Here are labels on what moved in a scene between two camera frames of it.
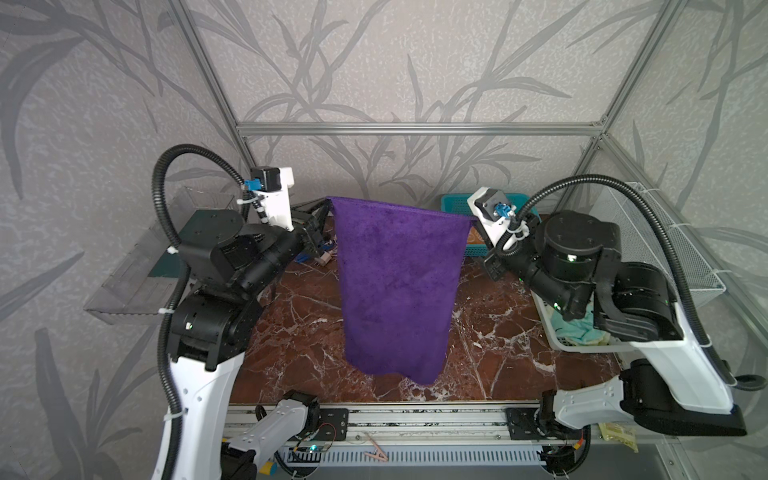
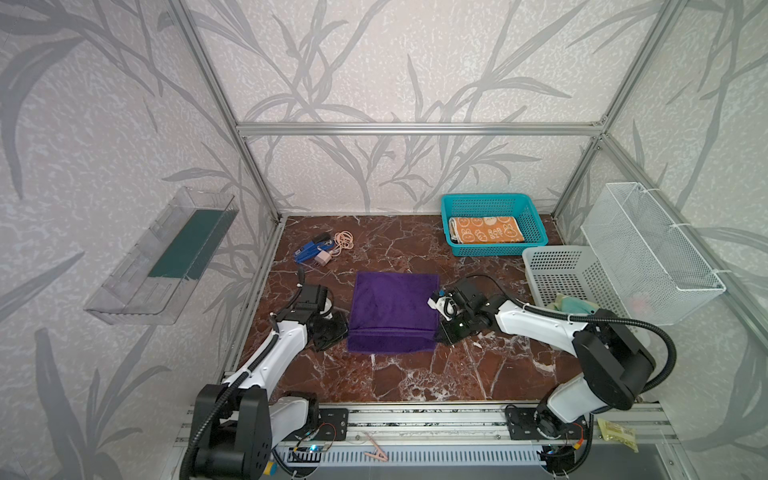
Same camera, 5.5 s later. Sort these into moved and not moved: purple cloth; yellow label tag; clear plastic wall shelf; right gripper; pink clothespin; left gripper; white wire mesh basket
Moved: left gripper; purple cloth; right gripper
Not moved: yellow label tag; pink clothespin; clear plastic wall shelf; white wire mesh basket
